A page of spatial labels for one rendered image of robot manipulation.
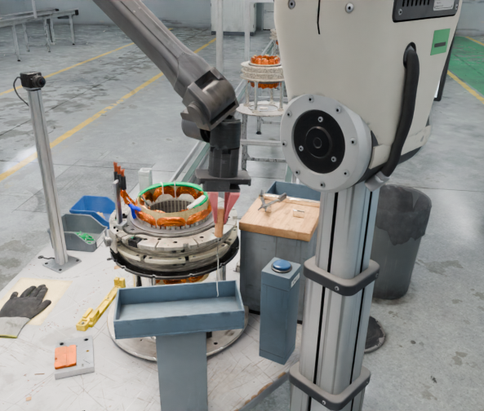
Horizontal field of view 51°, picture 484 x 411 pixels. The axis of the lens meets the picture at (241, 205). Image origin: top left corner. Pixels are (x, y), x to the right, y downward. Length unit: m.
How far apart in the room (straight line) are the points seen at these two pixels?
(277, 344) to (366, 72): 0.77
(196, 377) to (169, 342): 0.11
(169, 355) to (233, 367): 0.27
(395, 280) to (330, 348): 1.93
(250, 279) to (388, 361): 1.30
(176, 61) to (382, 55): 0.37
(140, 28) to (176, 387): 0.71
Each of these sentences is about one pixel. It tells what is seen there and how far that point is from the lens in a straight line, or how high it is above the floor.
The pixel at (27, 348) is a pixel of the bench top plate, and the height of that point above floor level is 0.78.
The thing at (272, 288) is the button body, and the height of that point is 0.99.
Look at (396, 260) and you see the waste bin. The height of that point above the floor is 0.27.
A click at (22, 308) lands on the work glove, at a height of 0.80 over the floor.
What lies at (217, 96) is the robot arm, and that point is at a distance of 0.88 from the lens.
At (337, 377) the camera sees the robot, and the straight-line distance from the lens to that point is 1.02.
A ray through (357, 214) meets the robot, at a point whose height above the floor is 1.30.
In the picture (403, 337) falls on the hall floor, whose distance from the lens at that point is 2.73.
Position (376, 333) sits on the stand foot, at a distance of 2.68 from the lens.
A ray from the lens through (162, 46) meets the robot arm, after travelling 0.91.
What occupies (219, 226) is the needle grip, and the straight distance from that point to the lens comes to 0.99.
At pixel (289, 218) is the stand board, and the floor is 1.07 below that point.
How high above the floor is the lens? 1.66
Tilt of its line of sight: 25 degrees down
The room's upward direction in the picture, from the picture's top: 1 degrees clockwise
